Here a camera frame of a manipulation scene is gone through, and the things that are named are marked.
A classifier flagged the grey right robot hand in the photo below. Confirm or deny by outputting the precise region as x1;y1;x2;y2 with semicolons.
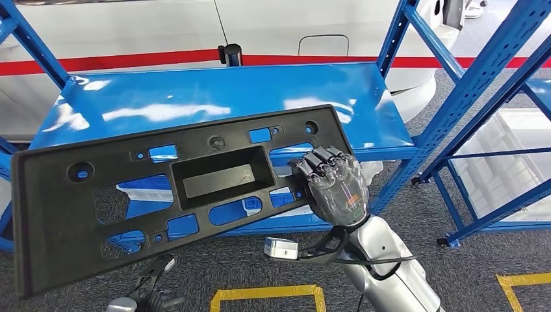
287;146;370;228

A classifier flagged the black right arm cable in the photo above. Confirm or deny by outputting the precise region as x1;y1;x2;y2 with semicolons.
333;253;418;281

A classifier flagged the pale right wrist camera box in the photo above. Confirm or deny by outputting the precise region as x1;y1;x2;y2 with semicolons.
263;237;300;261

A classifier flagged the black plastic plate bracket part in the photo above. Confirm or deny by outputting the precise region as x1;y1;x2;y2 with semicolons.
11;104;354;299

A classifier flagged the black right camera bracket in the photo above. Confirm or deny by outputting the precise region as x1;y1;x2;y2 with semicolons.
297;226;350;265

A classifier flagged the white car body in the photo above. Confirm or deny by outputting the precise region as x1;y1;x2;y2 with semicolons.
0;0;463;143

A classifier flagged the red barrier belt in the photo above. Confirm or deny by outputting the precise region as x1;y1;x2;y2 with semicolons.
0;47;551;77

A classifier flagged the black stanchion post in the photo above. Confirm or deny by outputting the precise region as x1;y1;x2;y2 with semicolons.
218;43;243;68

